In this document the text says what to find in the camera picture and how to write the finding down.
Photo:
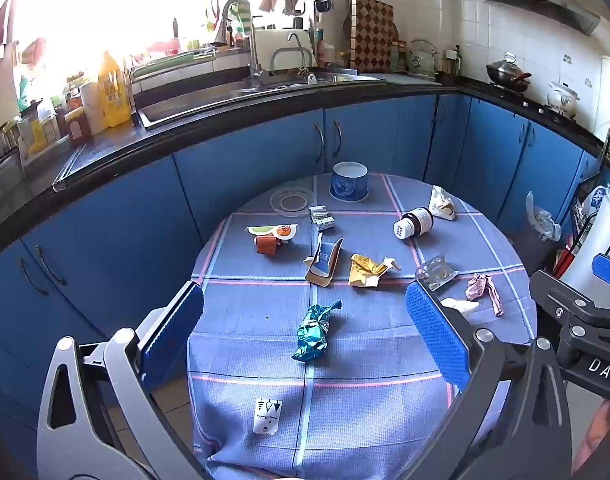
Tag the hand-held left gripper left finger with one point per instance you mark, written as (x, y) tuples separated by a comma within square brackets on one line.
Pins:
[(172, 330)]

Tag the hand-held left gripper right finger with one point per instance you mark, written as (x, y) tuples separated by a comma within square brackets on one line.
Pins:
[(435, 335)]

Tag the white tissue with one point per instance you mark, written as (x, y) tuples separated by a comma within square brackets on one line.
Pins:
[(460, 305)]

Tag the clear plastic blister pack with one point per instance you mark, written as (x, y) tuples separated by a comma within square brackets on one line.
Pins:
[(435, 272)]

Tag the pink wrapper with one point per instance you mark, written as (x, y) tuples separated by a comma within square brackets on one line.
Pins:
[(480, 287)]

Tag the yellow wrapper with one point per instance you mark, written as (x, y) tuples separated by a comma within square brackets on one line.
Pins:
[(365, 270)]

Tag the brown pill bottle white cap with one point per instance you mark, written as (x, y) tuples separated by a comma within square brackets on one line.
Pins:
[(417, 220)]

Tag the teal foil wrapper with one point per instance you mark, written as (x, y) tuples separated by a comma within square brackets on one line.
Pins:
[(315, 332)]

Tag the orange yogurt cup peeled lid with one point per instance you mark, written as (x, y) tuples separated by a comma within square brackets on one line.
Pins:
[(267, 244)]

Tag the cream paper bag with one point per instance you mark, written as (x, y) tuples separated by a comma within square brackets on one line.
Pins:
[(442, 205)]

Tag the torn blue tan carton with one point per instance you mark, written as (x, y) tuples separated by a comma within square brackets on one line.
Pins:
[(325, 260)]

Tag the printed white carton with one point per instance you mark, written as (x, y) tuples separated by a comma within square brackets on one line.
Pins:
[(324, 223)]

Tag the blue printed paper tub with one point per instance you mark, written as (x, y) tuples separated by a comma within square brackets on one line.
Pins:
[(350, 185)]

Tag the clear round plastic lid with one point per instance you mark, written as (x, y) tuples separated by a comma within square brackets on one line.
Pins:
[(292, 203)]

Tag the person's right hand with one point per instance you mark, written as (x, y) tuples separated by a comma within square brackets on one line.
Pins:
[(607, 445)]

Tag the grey woven waste basket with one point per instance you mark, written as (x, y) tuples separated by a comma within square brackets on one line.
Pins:
[(532, 255)]

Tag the large blue white package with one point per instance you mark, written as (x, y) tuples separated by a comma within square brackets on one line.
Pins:
[(597, 200)]

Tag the blue checked tablecloth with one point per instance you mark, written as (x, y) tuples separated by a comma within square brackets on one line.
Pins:
[(365, 320)]

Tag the white plastic bag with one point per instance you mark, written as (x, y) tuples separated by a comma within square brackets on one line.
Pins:
[(542, 217)]

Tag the white paper tag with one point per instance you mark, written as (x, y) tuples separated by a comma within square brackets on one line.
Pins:
[(267, 416)]

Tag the row of blue base cabinets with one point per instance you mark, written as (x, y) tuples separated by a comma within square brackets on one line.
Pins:
[(235, 180)]

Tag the white ceramic pot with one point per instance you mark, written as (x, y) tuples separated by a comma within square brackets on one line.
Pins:
[(564, 100)]

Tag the black gas stove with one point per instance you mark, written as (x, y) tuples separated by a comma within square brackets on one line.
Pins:
[(535, 105)]

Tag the black kitchen countertop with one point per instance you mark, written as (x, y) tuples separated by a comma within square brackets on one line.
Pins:
[(185, 132)]

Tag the dark wok with lid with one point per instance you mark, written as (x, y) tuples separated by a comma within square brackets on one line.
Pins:
[(507, 75)]

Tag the steel kitchen sink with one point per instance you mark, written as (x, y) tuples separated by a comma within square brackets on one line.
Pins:
[(195, 105)]

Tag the row of condiment bottles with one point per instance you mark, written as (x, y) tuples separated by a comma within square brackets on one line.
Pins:
[(40, 125)]

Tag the glass oil jug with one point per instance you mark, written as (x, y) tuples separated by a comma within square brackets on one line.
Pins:
[(451, 62)]

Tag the green sink drain rack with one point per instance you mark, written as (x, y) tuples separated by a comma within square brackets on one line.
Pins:
[(170, 62)]

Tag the mint green kettle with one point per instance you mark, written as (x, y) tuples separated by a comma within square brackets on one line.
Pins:
[(422, 60)]

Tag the tall steel faucet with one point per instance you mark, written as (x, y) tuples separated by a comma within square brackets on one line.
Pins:
[(255, 50)]

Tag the checkered wooden cutting board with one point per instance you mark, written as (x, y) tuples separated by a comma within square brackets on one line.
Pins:
[(375, 35)]

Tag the small steel faucet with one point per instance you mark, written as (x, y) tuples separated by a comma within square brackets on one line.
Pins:
[(302, 52)]

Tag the white countertop appliance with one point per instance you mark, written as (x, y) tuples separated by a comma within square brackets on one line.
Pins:
[(272, 40)]

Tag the green striped cloth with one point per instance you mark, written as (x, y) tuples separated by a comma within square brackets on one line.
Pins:
[(242, 17)]

